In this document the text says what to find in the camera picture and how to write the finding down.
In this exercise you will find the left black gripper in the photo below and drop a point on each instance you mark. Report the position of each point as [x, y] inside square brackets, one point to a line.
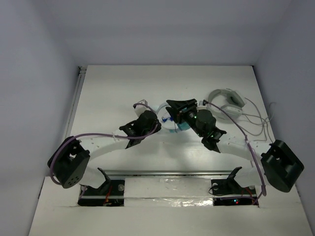
[157, 125]

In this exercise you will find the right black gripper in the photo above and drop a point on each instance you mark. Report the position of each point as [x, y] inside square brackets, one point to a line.
[180, 104]

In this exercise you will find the blue twist tie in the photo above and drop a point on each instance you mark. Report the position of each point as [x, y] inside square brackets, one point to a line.
[165, 119]

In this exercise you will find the teal cat-ear headphones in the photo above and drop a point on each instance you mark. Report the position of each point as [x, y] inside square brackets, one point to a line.
[171, 127]

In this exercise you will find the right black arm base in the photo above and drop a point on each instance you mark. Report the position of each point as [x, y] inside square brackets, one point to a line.
[228, 193]

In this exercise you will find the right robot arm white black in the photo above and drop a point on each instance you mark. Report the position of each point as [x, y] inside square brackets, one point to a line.
[275, 164]

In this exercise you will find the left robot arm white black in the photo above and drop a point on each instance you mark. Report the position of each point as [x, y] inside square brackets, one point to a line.
[68, 166]

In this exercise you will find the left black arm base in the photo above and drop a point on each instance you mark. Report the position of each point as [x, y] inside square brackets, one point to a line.
[112, 197]

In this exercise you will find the white grey headphones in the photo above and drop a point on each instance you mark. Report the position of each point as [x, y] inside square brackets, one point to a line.
[232, 107]

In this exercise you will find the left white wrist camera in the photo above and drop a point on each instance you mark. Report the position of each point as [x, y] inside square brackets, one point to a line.
[141, 107]

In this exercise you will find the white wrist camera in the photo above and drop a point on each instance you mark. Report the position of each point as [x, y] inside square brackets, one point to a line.
[203, 105]
[141, 107]

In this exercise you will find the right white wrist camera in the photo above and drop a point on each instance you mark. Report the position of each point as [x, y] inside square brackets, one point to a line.
[203, 105]

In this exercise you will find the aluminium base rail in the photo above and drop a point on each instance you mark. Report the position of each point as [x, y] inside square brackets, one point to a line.
[134, 173]

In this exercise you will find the aluminium side rail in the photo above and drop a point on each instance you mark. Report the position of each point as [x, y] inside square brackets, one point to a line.
[81, 76]

